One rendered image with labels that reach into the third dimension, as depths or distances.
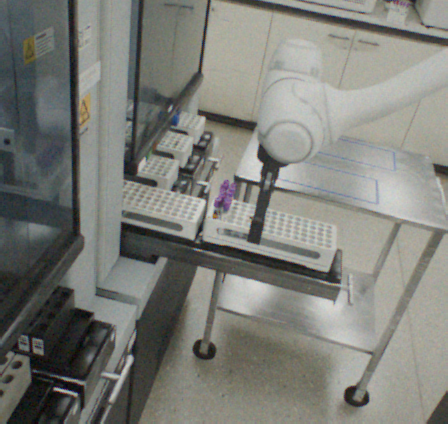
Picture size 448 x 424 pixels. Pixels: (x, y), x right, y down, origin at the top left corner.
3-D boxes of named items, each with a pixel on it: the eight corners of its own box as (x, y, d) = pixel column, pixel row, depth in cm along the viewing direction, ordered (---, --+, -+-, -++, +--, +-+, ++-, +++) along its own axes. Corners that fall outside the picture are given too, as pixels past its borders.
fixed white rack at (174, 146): (83, 147, 146) (83, 127, 142) (97, 132, 154) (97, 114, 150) (182, 171, 143) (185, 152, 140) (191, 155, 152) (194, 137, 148)
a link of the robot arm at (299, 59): (258, 103, 106) (254, 129, 95) (274, 27, 97) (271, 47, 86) (309, 113, 106) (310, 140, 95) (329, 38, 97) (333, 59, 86)
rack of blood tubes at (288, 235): (201, 239, 116) (205, 218, 112) (211, 216, 124) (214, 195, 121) (328, 272, 114) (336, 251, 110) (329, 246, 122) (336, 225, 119)
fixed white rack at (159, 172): (58, 172, 133) (57, 151, 130) (75, 155, 141) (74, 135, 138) (167, 199, 131) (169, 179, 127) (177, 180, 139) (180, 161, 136)
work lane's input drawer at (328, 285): (54, 237, 122) (53, 206, 117) (79, 206, 133) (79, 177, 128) (352, 314, 116) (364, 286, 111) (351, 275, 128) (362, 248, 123)
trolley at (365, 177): (189, 358, 189) (223, 171, 143) (219, 279, 227) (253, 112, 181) (367, 413, 182) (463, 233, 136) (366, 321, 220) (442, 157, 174)
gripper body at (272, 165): (293, 157, 101) (282, 195, 106) (296, 139, 108) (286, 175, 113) (256, 148, 102) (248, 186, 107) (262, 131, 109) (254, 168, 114)
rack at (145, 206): (71, 213, 120) (71, 192, 116) (89, 192, 128) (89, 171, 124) (193, 244, 117) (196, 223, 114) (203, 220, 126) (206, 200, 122)
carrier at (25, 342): (54, 306, 93) (53, 282, 90) (64, 309, 93) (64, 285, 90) (18, 355, 84) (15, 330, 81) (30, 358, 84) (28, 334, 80)
